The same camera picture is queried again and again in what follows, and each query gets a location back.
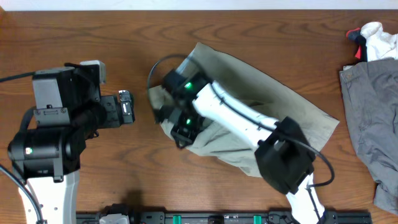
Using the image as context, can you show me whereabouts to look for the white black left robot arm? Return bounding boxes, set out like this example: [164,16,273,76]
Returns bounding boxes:
[7,60,135,223]

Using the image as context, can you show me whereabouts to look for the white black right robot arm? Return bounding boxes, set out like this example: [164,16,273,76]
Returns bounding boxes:
[157,70,326,223]

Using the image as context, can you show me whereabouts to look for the grey trousers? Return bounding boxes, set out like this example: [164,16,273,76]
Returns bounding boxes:
[340,60,397,214]

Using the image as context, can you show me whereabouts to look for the red black garment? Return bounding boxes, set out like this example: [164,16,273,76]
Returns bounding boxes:
[346,27,368,62]

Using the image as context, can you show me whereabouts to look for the white cloth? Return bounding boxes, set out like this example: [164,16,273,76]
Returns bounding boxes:
[360,22,397,62]

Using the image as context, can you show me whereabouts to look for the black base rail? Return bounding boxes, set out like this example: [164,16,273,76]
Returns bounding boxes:
[76,203,373,224]

